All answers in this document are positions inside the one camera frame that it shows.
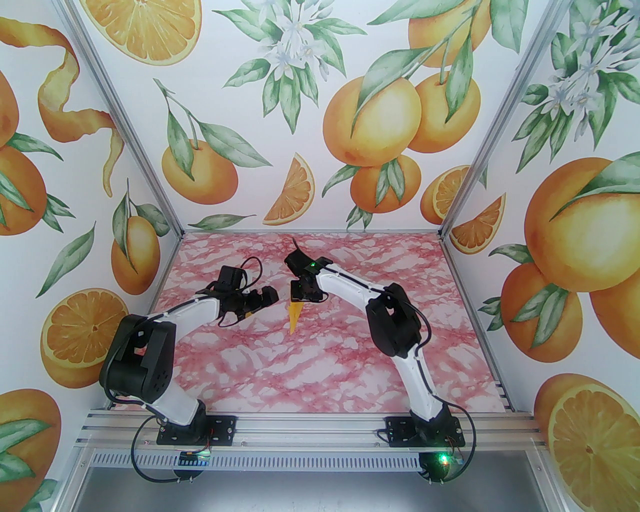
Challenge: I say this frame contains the aluminium corner post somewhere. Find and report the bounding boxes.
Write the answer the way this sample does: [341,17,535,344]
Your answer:
[59,0,185,240]
[439,0,576,240]

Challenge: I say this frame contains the black right base cable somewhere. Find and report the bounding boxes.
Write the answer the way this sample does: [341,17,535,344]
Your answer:
[372,400,477,486]

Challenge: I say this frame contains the aluminium side rail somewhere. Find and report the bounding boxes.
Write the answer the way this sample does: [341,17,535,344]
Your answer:
[440,235,516,413]

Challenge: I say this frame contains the black left base cable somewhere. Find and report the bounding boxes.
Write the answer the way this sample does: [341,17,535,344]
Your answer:
[130,409,213,485]

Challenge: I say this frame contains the perforated metal strip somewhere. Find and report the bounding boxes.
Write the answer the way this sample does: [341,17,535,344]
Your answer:
[92,449,426,472]

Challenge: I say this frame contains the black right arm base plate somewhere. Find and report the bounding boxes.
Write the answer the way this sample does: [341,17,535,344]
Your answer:
[386,416,466,447]

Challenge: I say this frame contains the grey metal panel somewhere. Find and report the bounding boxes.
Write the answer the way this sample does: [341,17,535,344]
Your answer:
[57,465,566,512]

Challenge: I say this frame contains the aluminium mounting rail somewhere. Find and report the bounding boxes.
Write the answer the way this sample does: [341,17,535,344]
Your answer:
[75,407,551,457]

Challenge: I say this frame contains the black base cable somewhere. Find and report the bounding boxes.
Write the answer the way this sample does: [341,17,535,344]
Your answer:
[130,409,213,485]
[372,400,477,486]

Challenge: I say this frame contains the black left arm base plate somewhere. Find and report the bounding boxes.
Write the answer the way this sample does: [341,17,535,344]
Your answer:
[156,415,237,446]

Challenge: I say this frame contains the black controller with green light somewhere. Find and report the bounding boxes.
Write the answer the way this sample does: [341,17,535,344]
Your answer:
[419,450,465,485]

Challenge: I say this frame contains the aluminium frame bar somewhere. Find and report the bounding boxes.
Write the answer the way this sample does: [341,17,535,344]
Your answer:
[47,440,96,512]
[532,442,581,512]

